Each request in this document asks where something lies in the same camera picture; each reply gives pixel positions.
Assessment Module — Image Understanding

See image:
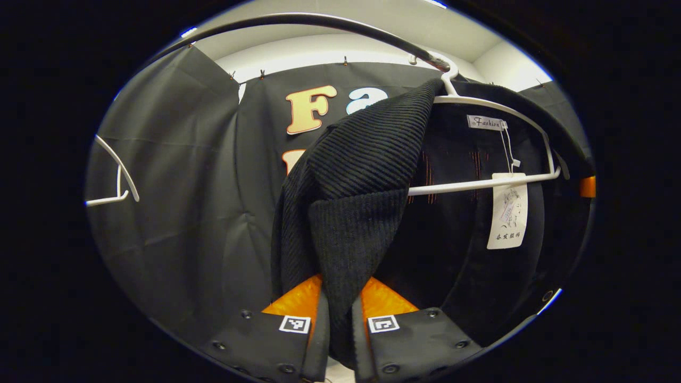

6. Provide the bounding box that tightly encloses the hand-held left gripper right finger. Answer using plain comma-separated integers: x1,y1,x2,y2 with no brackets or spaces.
350,276,484,383

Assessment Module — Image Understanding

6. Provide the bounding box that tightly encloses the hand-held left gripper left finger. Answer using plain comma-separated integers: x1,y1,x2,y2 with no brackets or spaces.
202,274,331,383

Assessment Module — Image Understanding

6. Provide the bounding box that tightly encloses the black knitted garment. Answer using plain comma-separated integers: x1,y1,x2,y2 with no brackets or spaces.
271,77,594,369

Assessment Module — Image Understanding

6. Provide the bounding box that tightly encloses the black clothes rack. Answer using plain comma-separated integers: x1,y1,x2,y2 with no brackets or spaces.
144,13,453,73

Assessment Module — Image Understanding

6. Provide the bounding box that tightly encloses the white clothes hanger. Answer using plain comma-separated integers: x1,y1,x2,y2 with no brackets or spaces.
85,135,140,207
407,53,562,197

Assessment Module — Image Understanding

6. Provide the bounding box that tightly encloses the black backdrop cloth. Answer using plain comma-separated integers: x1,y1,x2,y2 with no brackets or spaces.
85,45,591,341

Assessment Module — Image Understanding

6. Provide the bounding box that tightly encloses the row of backdrop clips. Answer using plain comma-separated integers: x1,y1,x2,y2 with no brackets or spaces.
228,55,350,81

